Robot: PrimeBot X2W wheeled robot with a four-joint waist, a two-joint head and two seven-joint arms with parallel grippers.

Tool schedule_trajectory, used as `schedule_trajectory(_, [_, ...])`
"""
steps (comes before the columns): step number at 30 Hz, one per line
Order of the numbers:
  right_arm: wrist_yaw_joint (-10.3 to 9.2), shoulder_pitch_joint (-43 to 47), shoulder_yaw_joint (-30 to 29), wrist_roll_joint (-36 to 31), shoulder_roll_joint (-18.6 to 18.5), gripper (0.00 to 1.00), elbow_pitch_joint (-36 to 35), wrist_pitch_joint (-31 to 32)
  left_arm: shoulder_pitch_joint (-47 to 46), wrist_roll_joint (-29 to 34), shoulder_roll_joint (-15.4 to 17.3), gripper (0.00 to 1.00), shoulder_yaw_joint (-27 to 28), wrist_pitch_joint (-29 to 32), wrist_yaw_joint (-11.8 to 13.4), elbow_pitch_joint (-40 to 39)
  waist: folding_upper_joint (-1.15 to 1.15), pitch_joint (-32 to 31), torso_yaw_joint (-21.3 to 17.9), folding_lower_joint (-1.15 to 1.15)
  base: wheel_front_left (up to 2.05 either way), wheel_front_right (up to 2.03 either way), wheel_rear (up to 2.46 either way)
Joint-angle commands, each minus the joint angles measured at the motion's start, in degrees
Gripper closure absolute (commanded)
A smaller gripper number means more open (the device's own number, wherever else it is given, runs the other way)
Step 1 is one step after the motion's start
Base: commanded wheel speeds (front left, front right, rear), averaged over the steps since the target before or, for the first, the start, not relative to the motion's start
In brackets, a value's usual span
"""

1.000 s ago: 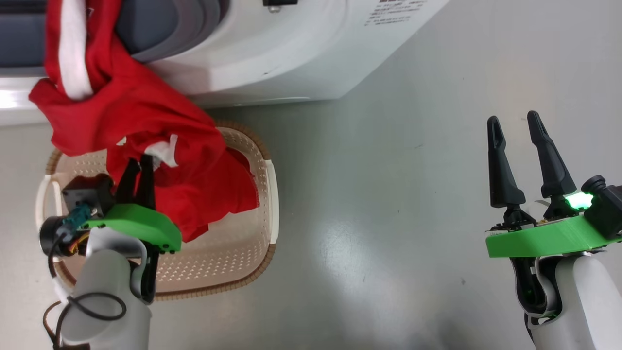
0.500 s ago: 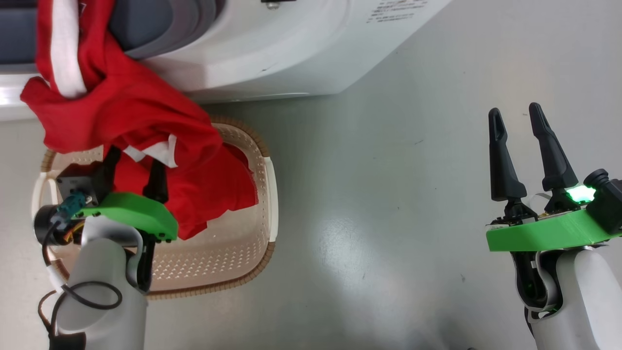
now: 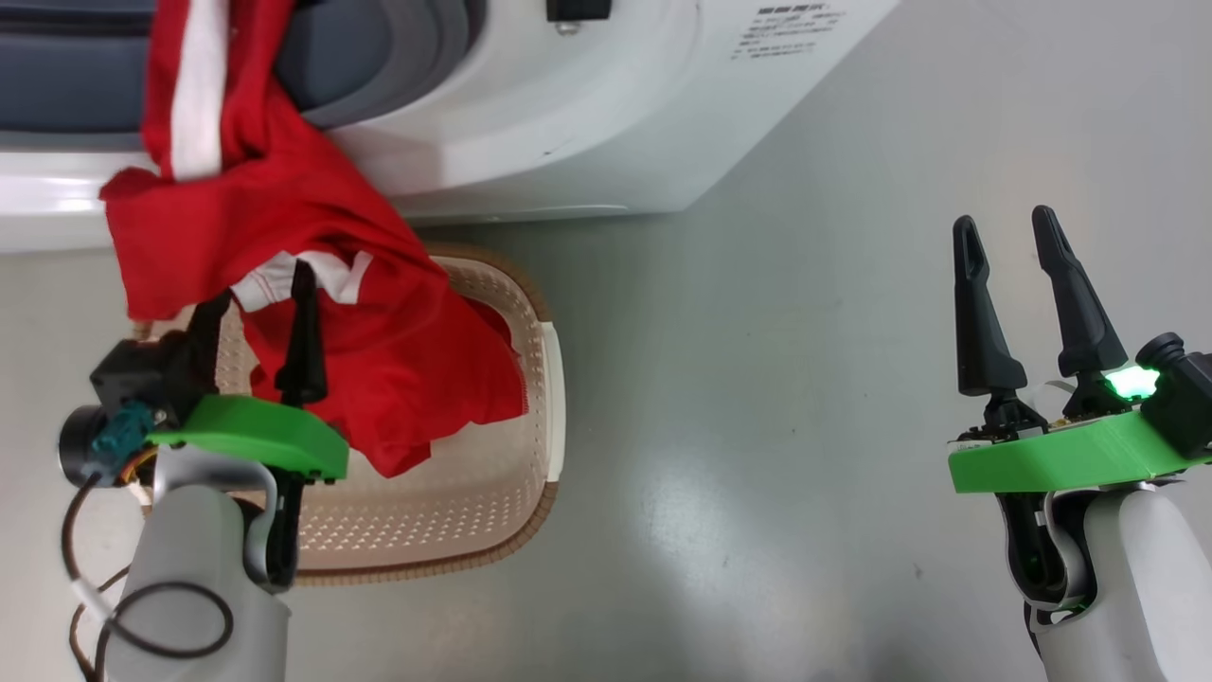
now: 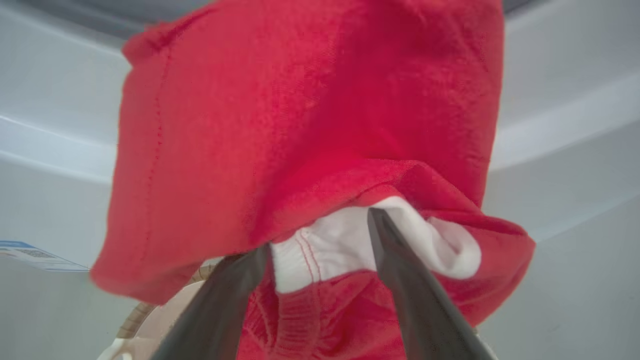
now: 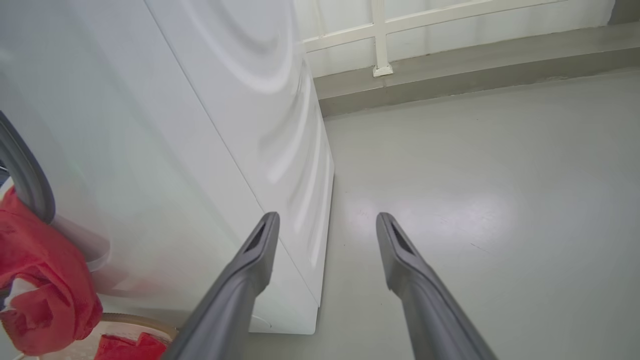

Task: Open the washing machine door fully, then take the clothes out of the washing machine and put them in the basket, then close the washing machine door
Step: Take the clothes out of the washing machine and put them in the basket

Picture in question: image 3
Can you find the grey rubber door gasket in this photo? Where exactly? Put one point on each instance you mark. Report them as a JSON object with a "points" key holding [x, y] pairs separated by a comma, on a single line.
{"points": [[76, 85]]}

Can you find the black rectangular block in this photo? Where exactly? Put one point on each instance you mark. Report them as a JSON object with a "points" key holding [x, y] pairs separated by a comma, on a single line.
{"points": [[578, 8]]}

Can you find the cream laundry basket brown rim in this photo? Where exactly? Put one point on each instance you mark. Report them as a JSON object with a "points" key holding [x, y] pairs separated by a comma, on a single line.
{"points": [[473, 511]]}

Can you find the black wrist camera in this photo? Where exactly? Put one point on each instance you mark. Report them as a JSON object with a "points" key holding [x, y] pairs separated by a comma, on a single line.
{"points": [[133, 398], [1184, 393]]}

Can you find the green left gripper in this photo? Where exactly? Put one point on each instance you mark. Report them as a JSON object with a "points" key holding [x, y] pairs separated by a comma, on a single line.
{"points": [[256, 436]]}

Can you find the red garment with white trim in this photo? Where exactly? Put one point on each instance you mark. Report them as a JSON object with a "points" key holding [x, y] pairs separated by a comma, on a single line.
{"points": [[312, 208]]}

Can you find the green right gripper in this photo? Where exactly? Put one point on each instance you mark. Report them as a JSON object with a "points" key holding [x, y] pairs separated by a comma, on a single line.
{"points": [[1070, 455]]}

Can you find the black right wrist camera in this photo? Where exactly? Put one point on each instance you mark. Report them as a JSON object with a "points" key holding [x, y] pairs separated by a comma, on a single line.
{"points": [[1184, 393]]}

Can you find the printed text label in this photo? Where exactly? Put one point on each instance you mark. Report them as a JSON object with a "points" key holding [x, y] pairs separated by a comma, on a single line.
{"points": [[786, 33]]}

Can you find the white front-load washing machine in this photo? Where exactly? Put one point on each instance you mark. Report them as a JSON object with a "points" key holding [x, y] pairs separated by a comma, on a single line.
{"points": [[568, 123]]}

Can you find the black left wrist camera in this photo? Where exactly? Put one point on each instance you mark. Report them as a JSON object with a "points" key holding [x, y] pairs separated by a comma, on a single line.
{"points": [[133, 398]]}

